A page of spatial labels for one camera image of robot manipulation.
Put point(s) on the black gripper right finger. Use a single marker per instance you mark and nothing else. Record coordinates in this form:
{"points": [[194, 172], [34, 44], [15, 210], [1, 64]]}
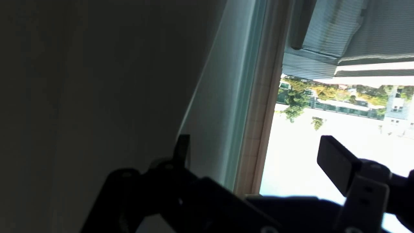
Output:
{"points": [[345, 166]]}

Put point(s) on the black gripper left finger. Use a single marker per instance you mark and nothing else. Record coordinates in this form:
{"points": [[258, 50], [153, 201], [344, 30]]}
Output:
{"points": [[182, 202]]}

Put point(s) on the grey striped awning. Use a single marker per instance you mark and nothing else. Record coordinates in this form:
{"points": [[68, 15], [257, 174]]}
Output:
{"points": [[345, 34]]}

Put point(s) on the white glass sliding door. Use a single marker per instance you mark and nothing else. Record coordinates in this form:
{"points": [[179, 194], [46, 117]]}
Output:
{"points": [[259, 130]]}

